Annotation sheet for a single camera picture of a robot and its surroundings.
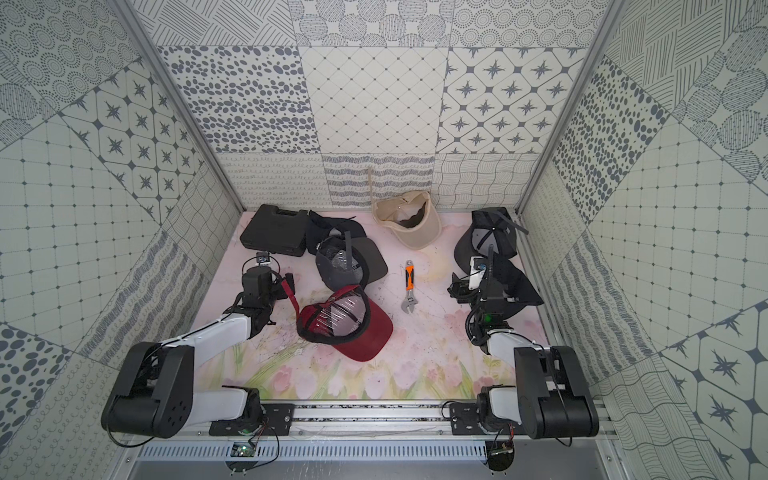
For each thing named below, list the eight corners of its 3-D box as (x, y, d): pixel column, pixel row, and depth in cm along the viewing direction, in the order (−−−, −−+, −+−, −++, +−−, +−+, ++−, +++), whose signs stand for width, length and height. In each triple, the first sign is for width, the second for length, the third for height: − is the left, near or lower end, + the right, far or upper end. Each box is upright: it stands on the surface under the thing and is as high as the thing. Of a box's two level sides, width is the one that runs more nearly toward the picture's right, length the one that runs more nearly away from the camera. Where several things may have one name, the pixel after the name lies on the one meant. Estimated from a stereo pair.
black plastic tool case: (241, 248, 109) (236, 240, 105) (266, 211, 121) (262, 203, 117) (300, 258, 106) (297, 250, 103) (319, 219, 118) (317, 211, 115)
